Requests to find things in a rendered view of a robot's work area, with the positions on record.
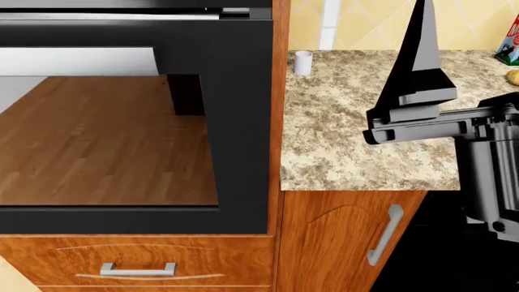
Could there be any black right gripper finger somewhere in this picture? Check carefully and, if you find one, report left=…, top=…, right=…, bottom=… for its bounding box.
left=366, top=0, right=459, bottom=127

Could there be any wooden base cabinet door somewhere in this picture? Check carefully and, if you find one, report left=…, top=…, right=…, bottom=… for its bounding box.
left=277, top=190, right=428, bottom=292

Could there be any black glass microwave door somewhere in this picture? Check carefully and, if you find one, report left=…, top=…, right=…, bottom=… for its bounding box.
left=0, top=18, right=274, bottom=236

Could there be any milk carton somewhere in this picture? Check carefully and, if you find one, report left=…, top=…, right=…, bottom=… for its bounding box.
left=494, top=14, right=519, bottom=67

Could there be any small white cylindrical cup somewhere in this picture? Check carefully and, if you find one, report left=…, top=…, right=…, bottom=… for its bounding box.
left=294, top=49, right=314, bottom=76

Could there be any wooden drawer front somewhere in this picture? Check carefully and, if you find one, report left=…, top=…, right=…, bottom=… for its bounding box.
left=0, top=234, right=277, bottom=287

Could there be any silver cabinet door handle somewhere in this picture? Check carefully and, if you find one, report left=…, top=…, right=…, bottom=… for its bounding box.
left=366, top=204, right=405, bottom=267

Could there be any tall wooden cabinet frame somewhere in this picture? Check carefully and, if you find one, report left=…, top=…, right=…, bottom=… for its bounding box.
left=266, top=0, right=292, bottom=292

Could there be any silver microwave door handle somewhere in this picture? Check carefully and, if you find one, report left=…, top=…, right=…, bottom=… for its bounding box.
left=0, top=11, right=223, bottom=22

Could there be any silver drawer handle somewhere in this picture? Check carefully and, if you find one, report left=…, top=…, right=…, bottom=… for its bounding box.
left=100, top=262, right=178, bottom=277

